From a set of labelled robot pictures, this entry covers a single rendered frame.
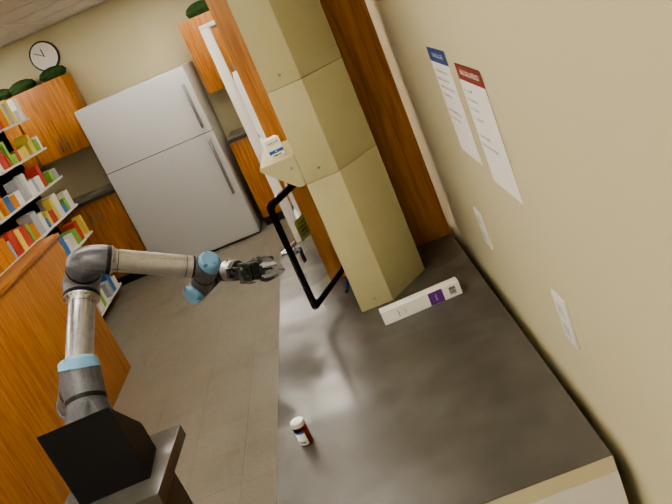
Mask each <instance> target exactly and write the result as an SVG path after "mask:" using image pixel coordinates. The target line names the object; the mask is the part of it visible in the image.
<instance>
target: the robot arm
mask: <svg viewBox="0 0 672 504"><path fill-rule="evenodd" d="M274 268H278V269H279V270H278V269H277V270H272V269H274ZM266 270H267V271H266ZM113 272H121V273H134V274H147V275H160V276H174V277H187V278H192V279H191V282H190V283H189V284H187V285H186V287H185V288H184V290H183V295H184V297H185V298H186V299H187V300H188V301H189V302H190V303H192V304H199V303H200V302H201V301H202V300H204V299H205V297H206V296H207V295H208V294H209V293H210V292H211V291H212V290H213V289H214V288H215V287H216V286H217V284H218V283H219V282H220V281H239V280H240V284H253V283H255V282H256V281H253V280H260V281H263V282H268V281H271V280H273V279H274V278H276V277H278V276H279V275H281V274H282V273H283V272H284V267H283V266H282V265H281V264H280V263H278V262H277V261H275V260H274V258H273V256H271V255H270V256H257V257H256V259H255V258H252V260H247V261H244V262H242V261H239V260H229V259H226V260H220V257H219V256H218V255H217V254H216V253H215V252H212V251H206V252H203V253H202V254H201V255H200V256H191V255H180V254H169V253H158V252H147V251H136V250H124V249H116V248H115V247H114V246H113V245H87V246H83V247H80V248H77V249H76V250H74V251H73V252H71V253H70V255H69V256H68V257H67V259H66V262H65V271H64V279H63V283H62V290H63V302H64V304H66V305H67V323H66V345H65V359H63V360H62V361H60V362H59V364H58V366H57V368H58V371H57V373H58V374H59V381H58V398H57V402H56V408H57V411H58V414H59V415H60V417H61V418H63V419H64V420H65V425H67V424H69V423H72V422H74V421H76V420H79V419H81V418H83V417H86V416H88V415H90V414H93V413H95V412H97V411H100V410H102V409H104V408H107V407H109V408H111V409H113V407H112V406H111V404H110V403H109V401H108V396H107V392H106V387H105V383H104V378H103V374H102V369H101V363H100V361H99V358H98V357H97V356H96V355H94V336H95V306H96V305H97V304H98V303H99V302H100V284H101V276H102V275H104V274H106V275H111V274H112V273H113ZM242 281H244V282H242ZM247 282H251V283H247ZM113 410H114V409H113ZM65 425H64V426H65Z"/></svg>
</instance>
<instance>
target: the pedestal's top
mask: <svg viewBox="0 0 672 504"><path fill-rule="evenodd" d="M185 436H186V433H185V432H184V430H183V428H182V426H181V425H180V424H179V425H177V426H174V427H171V428H169V429H166V430H163V431H161V432H158V433H155V434H152V435H150V438H151V440H152V442H153V443H154V445H155V447H156V453H155V458H154V463H153V467H152V472H151V477H150V478H149V479H146V480H144V481H142V482H139V483H137V484H135V485H132V486H130V487H128V488H125V489H123V490H121V491H118V492H116V493H114V494H111V495H109V496H107V497H104V498H102V499H100V500H97V501H95V502H93V503H90V504H165V501H166V498H167V495H168V491H169V488H170V485H171V482H172V478H173V475H174V472H175V469H176V465H177V462H178V459H179V456H180V452H181V449H182V446H183V443H184V439H185ZM64 504H79V503H78V501H77V500H76V498H75V497H74V495H73V494H72V492H71V491H70V493H69V495H68V497H67V499H66V501H65V503H64Z"/></svg>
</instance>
